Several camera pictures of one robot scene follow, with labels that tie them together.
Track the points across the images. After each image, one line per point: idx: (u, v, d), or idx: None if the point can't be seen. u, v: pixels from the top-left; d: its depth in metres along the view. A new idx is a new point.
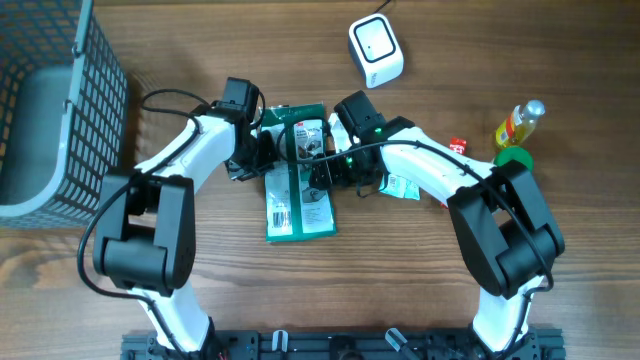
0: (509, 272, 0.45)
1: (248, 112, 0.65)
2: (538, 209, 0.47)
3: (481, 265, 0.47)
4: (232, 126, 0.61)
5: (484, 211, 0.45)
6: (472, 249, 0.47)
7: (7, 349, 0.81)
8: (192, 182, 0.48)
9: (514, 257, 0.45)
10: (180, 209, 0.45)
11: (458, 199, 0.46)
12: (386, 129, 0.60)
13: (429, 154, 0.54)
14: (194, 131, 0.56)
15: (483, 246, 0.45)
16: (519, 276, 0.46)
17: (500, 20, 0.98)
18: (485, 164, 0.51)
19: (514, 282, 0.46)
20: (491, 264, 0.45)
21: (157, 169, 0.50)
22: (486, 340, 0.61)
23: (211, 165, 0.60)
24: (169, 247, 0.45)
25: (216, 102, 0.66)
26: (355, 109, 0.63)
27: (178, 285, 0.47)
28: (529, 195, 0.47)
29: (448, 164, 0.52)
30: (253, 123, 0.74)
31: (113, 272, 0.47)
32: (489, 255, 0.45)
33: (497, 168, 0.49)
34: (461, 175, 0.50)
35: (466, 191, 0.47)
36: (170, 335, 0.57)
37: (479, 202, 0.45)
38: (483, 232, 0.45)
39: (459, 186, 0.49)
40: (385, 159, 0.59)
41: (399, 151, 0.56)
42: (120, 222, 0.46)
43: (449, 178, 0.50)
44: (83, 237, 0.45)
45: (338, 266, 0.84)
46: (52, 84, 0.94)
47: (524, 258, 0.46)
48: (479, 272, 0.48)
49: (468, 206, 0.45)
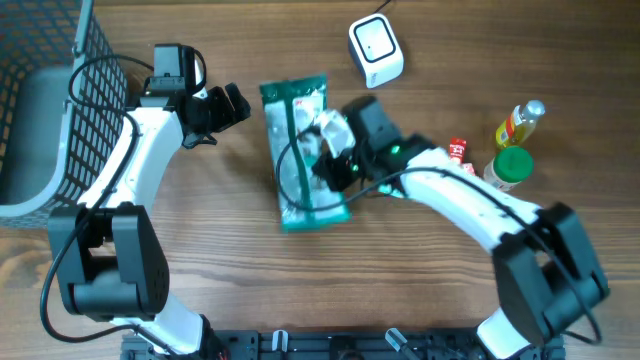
0: (553, 325, 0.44)
1: (187, 81, 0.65)
2: (586, 257, 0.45)
3: (523, 313, 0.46)
4: (173, 112, 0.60)
5: (530, 261, 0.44)
6: (513, 297, 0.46)
7: (6, 349, 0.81)
8: (144, 209, 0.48)
9: (557, 306, 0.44)
10: (136, 241, 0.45)
11: (501, 250, 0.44)
12: (404, 148, 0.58)
13: (459, 185, 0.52)
14: (133, 136, 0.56)
15: (531, 300, 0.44)
16: (562, 326, 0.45)
17: (500, 20, 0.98)
18: (525, 203, 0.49)
19: (557, 331, 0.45)
20: (536, 318, 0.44)
21: (103, 200, 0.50)
22: (491, 347, 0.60)
23: (164, 161, 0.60)
24: (139, 279, 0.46)
25: (149, 79, 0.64)
26: (368, 120, 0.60)
27: (157, 310, 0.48)
28: (575, 240, 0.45)
29: (484, 201, 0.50)
30: (197, 82, 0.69)
31: (89, 312, 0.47)
32: (534, 307, 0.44)
33: (541, 210, 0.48)
34: (502, 216, 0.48)
35: (510, 240, 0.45)
36: (165, 345, 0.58)
37: (527, 256, 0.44)
38: (531, 284, 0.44)
39: (502, 231, 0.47)
40: (408, 187, 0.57)
41: (424, 178, 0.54)
42: (80, 266, 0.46)
43: (488, 218, 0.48)
44: (45, 292, 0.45)
45: (337, 266, 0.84)
46: (52, 84, 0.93)
47: (568, 308, 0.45)
48: (518, 315, 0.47)
49: (513, 258, 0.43)
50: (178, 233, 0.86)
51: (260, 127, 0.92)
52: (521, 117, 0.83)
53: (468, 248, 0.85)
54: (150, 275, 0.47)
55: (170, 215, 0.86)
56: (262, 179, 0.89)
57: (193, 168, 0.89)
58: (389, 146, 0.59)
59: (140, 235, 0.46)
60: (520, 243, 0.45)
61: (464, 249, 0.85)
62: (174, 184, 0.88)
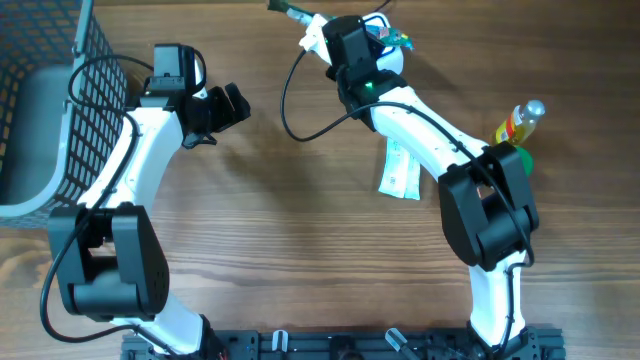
0: (485, 246, 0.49)
1: (187, 82, 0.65)
2: (522, 189, 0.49)
3: (461, 237, 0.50)
4: (173, 112, 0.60)
5: (469, 188, 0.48)
6: (453, 222, 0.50)
7: (7, 349, 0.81)
8: (144, 209, 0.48)
9: (492, 232, 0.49)
10: (137, 242, 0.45)
11: (448, 177, 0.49)
12: (376, 84, 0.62)
13: (422, 121, 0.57)
14: (133, 135, 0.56)
15: (465, 223, 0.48)
16: (495, 252, 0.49)
17: (500, 20, 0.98)
18: (477, 142, 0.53)
19: (489, 254, 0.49)
20: (470, 240, 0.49)
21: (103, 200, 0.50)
22: (483, 335, 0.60)
23: (163, 162, 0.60)
24: (139, 279, 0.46)
25: (148, 79, 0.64)
26: (349, 47, 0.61)
27: (156, 310, 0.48)
28: (516, 177, 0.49)
29: (442, 138, 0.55)
30: (196, 82, 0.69)
31: (88, 312, 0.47)
32: (469, 230, 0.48)
33: (488, 147, 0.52)
34: (454, 151, 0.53)
35: (457, 170, 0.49)
36: (165, 345, 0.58)
37: (468, 182, 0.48)
38: (468, 208, 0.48)
39: (451, 163, 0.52)
40: (373, 118, 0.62)
41: (390, 113, 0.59)
42: (80, 267, 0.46)
43: (441, 151, 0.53)
44: (45, 293, 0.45)
45: (336, 266, 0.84)
46: (51, 84, 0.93)
47: (503, 236, 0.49)
48: (456, 240, 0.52)
49: (457, 184, 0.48)
50: (178, 233, 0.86)
51: (260, 126, 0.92)
52: (521, 117, 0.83)
53: None
54: (150, 275, 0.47)
55: (170, 215, 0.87)
56: (263, 179, 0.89)
57: (193, 168, 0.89)
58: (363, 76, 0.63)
59: (140, 235, 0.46)
60: (463, 173, 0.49)
61: None
62: (174, 184, 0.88)
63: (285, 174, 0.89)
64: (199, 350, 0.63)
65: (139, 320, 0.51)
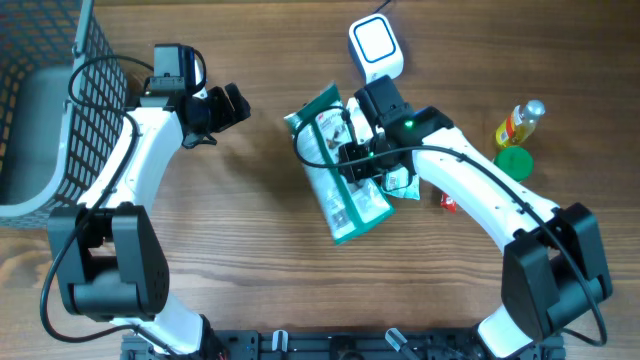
0: (553, 320, 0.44)
1: (187, 82, 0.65)
2: (595, 257, 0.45)
3: (524, 310, 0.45)
4: (173, 112, 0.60)
5: (544, 263, 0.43)
6: (516, 292, 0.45)
7: (7, 349, 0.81)
8: (144, 209, 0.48)
9: (560, 303, 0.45)
10: (137, 242, 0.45)
11: (516, 247, 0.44)
12: (417, 124, 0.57)
13: (477, 173, 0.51)
14: (133, 136, 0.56)
15: (536, 302, 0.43)
16: (565, 325, 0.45)
17: (500, 20, 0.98)
18: (546, 202, 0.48)
19: (557, 327, 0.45)
20: (540, 317, 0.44)
21: (103, 200, 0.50)
22: (491, 346, 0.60)
23: (163, 162, 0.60)
24: (138, 279, 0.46)
25: (149, 79, 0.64)
26: (378, 96, 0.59)
27: (156, 310, 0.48)
28: (591, 242, 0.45)
29: (502, 194, 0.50)
30: (197, 82, 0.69)
31: (87, 312, 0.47)
32: (540, 308, 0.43)
33: (558, 209, 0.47)
34: (518, 213, 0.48)
35: (526, 237, 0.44)
36: (165, 345, 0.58)
37: (542, 255, 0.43)
38: (540, 285, 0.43)
39: (518, 227, 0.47)
40: (416, 163, 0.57)
41: (437, 160, 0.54)
42: (81, 266, 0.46)
43: (503, 211, 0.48)
44: (45, 293, 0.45)
45: (336, 266, 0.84)
46: (51, 84, 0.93)
47: (572, 306, 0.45)
48: (515, 308, 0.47)
49: (528, 256, 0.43)
50: (178, 233, 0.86)
51: (260, 127, 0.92)
52: (521, 117, 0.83)
53: (468, 248, 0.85)
54: (150, 275, 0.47)
55: (170, 215, 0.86)
56: (263, 179, 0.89)
57: (193, 168, 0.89)
58: (399, 120, 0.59)
59: (140, 235, 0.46)
60: (533, 238, 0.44)
61: (464, 249, 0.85)
62: (174, 184, 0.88)
63: (285, 174, 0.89)
64: (198, 351, 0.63)
65: (139, 321, 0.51)
